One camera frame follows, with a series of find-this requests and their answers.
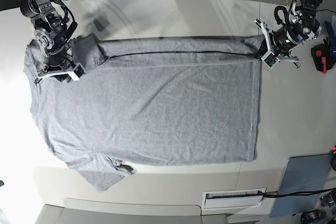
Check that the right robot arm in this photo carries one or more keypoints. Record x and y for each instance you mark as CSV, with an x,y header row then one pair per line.
x,y
54,25

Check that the orange black tool at edge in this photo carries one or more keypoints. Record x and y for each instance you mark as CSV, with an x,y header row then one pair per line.
x,y
333,159

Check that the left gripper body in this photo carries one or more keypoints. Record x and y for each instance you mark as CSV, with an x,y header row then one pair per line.
x,y
284,41

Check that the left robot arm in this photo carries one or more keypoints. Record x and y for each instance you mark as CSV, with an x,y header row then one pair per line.
x,y
298,25

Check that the blue handled tool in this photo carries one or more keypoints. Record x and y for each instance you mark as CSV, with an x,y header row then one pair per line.
x,y
331,39

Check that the black and red clamp tool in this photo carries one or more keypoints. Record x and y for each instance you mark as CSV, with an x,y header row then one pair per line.
x,y
323,56

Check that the white table cable grommet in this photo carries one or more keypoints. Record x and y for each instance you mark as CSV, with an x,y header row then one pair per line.
x,y
232,199

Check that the black device bottom right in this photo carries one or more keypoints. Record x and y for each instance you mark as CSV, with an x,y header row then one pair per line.
x,y
313,216

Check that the grey blue tablet board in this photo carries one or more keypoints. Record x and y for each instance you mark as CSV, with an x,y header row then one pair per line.
x,y
302,173

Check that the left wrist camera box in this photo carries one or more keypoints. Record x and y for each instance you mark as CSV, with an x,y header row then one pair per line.
x,y
270,59

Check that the grey T-shirt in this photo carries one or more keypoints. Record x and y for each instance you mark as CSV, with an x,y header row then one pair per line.
x,y
157,102

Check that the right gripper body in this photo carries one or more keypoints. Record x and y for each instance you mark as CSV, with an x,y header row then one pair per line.
x,y
60,61

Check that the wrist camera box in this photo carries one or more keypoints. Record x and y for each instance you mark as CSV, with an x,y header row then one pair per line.
x,y
76,72
270,59

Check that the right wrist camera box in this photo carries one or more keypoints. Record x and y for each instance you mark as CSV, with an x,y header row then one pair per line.
x,y
76,72

